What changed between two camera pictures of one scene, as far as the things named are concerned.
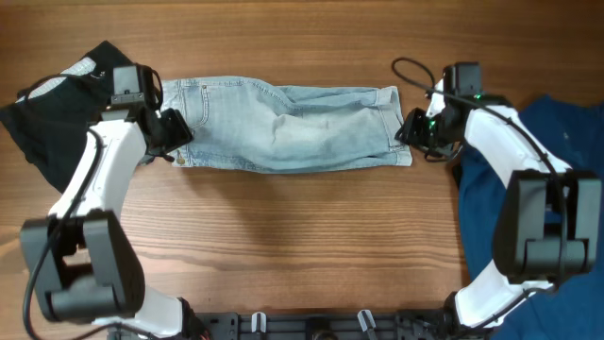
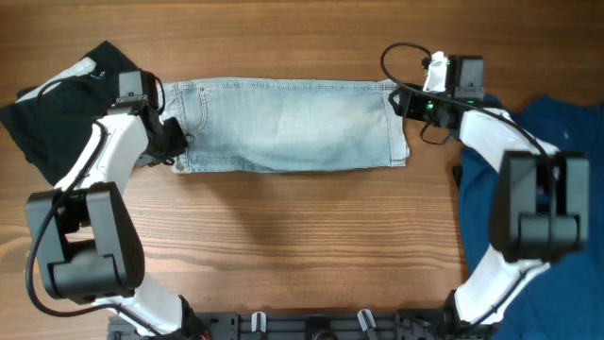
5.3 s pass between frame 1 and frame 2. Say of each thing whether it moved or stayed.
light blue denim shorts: stayed
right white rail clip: stayed
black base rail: stayed
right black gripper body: moved
